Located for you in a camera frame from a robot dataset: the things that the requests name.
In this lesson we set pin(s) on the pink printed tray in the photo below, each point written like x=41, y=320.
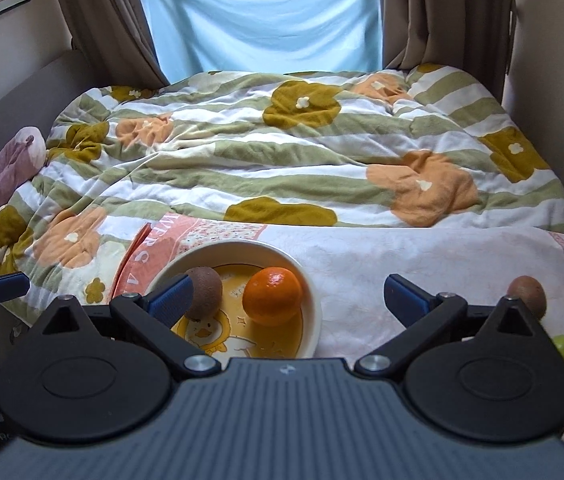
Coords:
x=137, y=265

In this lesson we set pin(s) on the white and pink patterned cloth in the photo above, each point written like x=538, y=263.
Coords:
x=412, y=260

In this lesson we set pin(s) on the light blue sheer curtain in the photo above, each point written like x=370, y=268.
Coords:
x=262, y=15

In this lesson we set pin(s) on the brown curtain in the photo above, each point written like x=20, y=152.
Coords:
x=442, y=15
x=102, y=15

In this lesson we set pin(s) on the cream bowl with duck print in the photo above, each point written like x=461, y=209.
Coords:
x=307, y=305

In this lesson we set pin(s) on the pink plush toy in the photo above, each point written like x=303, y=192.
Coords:
x=7, y=170

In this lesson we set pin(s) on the large orange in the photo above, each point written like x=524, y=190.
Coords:
x=272, y=296

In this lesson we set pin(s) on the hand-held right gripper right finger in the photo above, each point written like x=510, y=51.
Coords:
x=404, y=301

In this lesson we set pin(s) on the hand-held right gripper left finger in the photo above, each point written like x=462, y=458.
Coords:
x=172, y=301

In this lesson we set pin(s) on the brown kiwi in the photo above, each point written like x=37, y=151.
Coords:
x=529, y=294
x=207, y=292

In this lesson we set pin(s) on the striped floral blanket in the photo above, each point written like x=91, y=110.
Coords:
x=272, y=150

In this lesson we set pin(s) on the grey bed frame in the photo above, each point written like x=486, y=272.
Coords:
x=7, y=95

